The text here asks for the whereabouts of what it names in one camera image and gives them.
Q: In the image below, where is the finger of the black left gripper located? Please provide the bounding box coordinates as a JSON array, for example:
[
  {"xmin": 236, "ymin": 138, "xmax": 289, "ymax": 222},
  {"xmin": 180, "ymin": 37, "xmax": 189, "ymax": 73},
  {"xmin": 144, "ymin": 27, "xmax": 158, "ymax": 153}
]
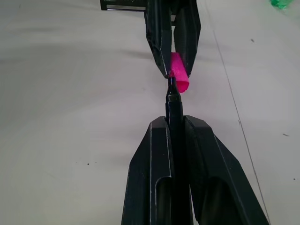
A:
[
  {"xmin": 144, "ymin": 0, "xmax": 175, "ymax": 79},
  {"xmin": 172, "ymin": 0, "xmax": 203, "ymax": 78}
]

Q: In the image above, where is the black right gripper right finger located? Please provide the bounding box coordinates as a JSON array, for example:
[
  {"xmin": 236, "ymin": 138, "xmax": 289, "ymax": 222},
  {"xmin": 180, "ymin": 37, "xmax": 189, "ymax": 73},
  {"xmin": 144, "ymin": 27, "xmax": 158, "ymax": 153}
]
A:
[{"xmin": 184, "ymin": 115, "xmax": 270, "ymax": 225}]

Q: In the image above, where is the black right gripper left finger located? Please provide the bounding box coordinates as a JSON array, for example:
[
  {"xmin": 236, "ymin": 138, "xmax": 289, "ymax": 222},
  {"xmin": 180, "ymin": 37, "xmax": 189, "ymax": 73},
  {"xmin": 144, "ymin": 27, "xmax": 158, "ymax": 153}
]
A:
[{"xmin": 120, "ymin": 116, "xmax": 176, "ymax": 225}]

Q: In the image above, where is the pink marker cap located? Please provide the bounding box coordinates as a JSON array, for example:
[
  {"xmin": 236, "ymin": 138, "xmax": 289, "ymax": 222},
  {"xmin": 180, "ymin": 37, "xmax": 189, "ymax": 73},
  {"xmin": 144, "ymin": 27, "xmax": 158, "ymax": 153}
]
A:
[{"xmin": 169, "ymin": 52, "xmax": 190, "ymax": 93}]

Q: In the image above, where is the black marker pen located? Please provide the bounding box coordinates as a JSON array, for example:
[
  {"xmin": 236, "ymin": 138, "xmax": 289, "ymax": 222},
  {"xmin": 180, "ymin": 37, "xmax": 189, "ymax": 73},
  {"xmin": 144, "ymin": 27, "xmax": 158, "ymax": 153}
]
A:
[{"xmin": 165, "ymin": 76, "xmax": 195, "ymax": 225}]

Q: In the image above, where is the green plastic object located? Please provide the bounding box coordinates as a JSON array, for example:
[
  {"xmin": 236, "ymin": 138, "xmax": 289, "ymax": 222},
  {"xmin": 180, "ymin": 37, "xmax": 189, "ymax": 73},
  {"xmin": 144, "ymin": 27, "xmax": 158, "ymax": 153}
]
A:
[{"xmin": 269, "ymin": 0, "xmax": 300, "ymax": 16}]

